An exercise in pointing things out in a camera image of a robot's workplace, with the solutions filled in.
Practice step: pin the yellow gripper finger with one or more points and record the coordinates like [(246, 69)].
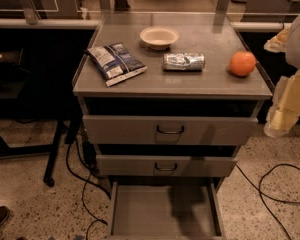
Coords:
[(277, 43), (285, 110)]

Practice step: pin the blue chip bag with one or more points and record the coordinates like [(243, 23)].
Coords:
[(115, 63)]

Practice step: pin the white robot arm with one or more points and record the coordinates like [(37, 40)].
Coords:
[(292, 52)]

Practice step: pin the grey drawer cabinet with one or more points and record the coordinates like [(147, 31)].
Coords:
[(212, 92)]

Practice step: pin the bottom grey drawer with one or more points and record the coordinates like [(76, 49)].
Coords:
[(172, 211)]

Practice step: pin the grey drawer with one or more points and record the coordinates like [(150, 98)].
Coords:
[(166, 130), (179, 166), (172, 211)]

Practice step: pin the top grey drawer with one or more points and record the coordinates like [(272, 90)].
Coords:
[(166, 130)]

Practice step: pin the middle grey drawer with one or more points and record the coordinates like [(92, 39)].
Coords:
[(179, 166)]

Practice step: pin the orange fruit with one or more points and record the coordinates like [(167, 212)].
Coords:
[(242, 63)]

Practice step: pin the silver soda can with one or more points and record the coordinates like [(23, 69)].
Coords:
[(183, 62)]

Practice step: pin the beige paper bowl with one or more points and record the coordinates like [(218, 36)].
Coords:
[(159, 37)]

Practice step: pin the black power adapter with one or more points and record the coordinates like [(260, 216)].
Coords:
[(89, 153)]

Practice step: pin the black side table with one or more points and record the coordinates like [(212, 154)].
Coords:
[(45, 95)]

